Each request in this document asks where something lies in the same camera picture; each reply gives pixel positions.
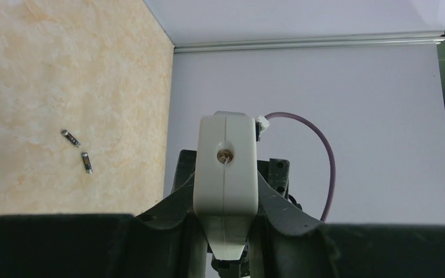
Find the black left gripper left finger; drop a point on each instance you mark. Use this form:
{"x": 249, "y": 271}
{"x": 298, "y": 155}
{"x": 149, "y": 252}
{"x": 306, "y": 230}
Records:
{"x": 164, "y": 241}

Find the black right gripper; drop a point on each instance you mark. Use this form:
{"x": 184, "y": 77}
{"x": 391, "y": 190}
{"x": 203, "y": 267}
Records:
{"x": 274, "y": 171}

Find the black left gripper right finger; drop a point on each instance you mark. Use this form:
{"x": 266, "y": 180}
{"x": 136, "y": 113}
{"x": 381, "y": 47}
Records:
{"x": 286, "y": 242}

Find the white remote control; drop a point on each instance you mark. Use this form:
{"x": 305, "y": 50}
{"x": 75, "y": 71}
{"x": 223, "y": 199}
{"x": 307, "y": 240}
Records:
{"x": 226, "y": 182}

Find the AAA battery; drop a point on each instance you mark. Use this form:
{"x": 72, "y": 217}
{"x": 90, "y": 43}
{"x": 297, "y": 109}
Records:
{"x": 86, "y": 162}
{"x": 71, "y": 138}

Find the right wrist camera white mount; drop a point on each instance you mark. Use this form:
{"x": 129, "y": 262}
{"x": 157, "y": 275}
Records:
{"x": 261, "y": 122}

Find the aluminium frame rail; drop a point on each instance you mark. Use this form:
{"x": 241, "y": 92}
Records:
{"x": 390, "y": 39}

